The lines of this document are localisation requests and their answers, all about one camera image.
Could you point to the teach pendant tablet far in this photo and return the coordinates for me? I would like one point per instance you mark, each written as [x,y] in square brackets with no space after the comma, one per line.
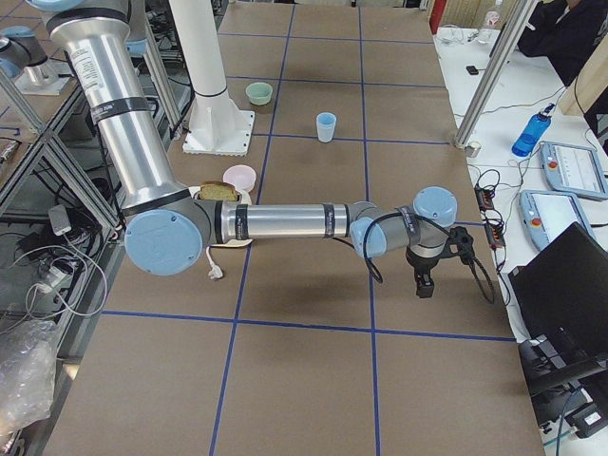
[573,168]

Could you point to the teach pendant tablet near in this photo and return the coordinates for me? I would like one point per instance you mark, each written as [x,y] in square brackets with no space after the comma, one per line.
[546,214]

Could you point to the black laptop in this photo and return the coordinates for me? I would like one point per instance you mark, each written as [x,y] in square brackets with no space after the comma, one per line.
[564,288]

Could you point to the teach pendant tablet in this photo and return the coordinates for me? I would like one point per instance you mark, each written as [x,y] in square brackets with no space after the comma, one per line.
[546,214]
[573,168]

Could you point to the white toaster power plug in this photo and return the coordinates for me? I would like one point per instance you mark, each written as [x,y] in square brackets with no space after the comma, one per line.
[215,272]

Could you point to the green bowl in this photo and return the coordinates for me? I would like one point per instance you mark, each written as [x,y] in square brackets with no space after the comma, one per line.
[259,93]

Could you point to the aluminium frame post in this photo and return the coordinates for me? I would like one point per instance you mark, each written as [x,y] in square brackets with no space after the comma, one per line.
[509,37]

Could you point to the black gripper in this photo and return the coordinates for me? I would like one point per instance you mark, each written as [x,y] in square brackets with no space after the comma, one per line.
[420,264]

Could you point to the blue water bottle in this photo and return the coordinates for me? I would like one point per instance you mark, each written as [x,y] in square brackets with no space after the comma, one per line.
[532,133]

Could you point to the seated person in black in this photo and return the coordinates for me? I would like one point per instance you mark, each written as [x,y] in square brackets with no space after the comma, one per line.
[566,32]

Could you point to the pink bowl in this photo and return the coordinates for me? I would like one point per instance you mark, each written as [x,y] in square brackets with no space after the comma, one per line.
[242,177]

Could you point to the clear plastic bag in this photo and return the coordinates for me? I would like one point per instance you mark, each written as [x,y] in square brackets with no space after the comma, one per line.
[28,369]

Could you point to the aluminium frame rack right side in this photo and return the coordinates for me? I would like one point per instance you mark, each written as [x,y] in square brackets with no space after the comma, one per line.
[40,171]

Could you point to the orange black power strip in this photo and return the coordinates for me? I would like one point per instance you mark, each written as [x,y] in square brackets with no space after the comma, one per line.
[492,219]

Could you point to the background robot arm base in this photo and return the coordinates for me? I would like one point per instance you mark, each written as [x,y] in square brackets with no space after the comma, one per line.
[24,60]

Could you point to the grey power adapter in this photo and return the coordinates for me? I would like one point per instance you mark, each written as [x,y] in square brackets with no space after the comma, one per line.
[59,220]

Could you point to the bread slice in toaster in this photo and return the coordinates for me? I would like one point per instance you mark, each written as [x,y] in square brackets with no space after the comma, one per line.
[218,190]

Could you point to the light blue cup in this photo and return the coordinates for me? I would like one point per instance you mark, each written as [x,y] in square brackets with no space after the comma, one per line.
[325,134]
[326,118]

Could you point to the clear plastic bottle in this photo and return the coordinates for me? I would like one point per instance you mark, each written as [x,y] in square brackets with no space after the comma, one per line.
[490,21]

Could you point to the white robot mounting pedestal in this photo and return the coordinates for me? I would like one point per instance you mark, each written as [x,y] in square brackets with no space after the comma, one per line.
[216,125]

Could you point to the cream toaster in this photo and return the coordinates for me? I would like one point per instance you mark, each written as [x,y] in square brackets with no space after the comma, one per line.
[222,213]

